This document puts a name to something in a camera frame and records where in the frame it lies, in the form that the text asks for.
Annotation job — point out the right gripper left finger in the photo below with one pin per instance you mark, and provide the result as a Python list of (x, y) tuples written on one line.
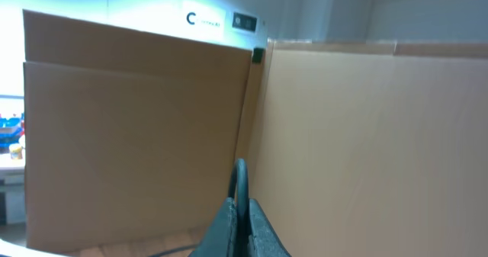
[(220, 237)]

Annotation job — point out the white machine with logo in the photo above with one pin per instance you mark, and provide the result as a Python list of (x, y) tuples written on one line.
[(236, 23)]

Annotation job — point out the cardboard panel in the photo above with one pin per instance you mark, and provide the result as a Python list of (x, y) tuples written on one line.
[(373, 149), (129, 134)]

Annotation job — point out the right cardboard panel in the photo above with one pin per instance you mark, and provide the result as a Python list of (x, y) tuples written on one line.
[(373, 149)]

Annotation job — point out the left cardboard panel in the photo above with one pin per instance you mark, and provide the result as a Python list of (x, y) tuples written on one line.
[(129, 134)]

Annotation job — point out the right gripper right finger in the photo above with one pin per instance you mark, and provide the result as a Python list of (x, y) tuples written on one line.
[(263, 241)]

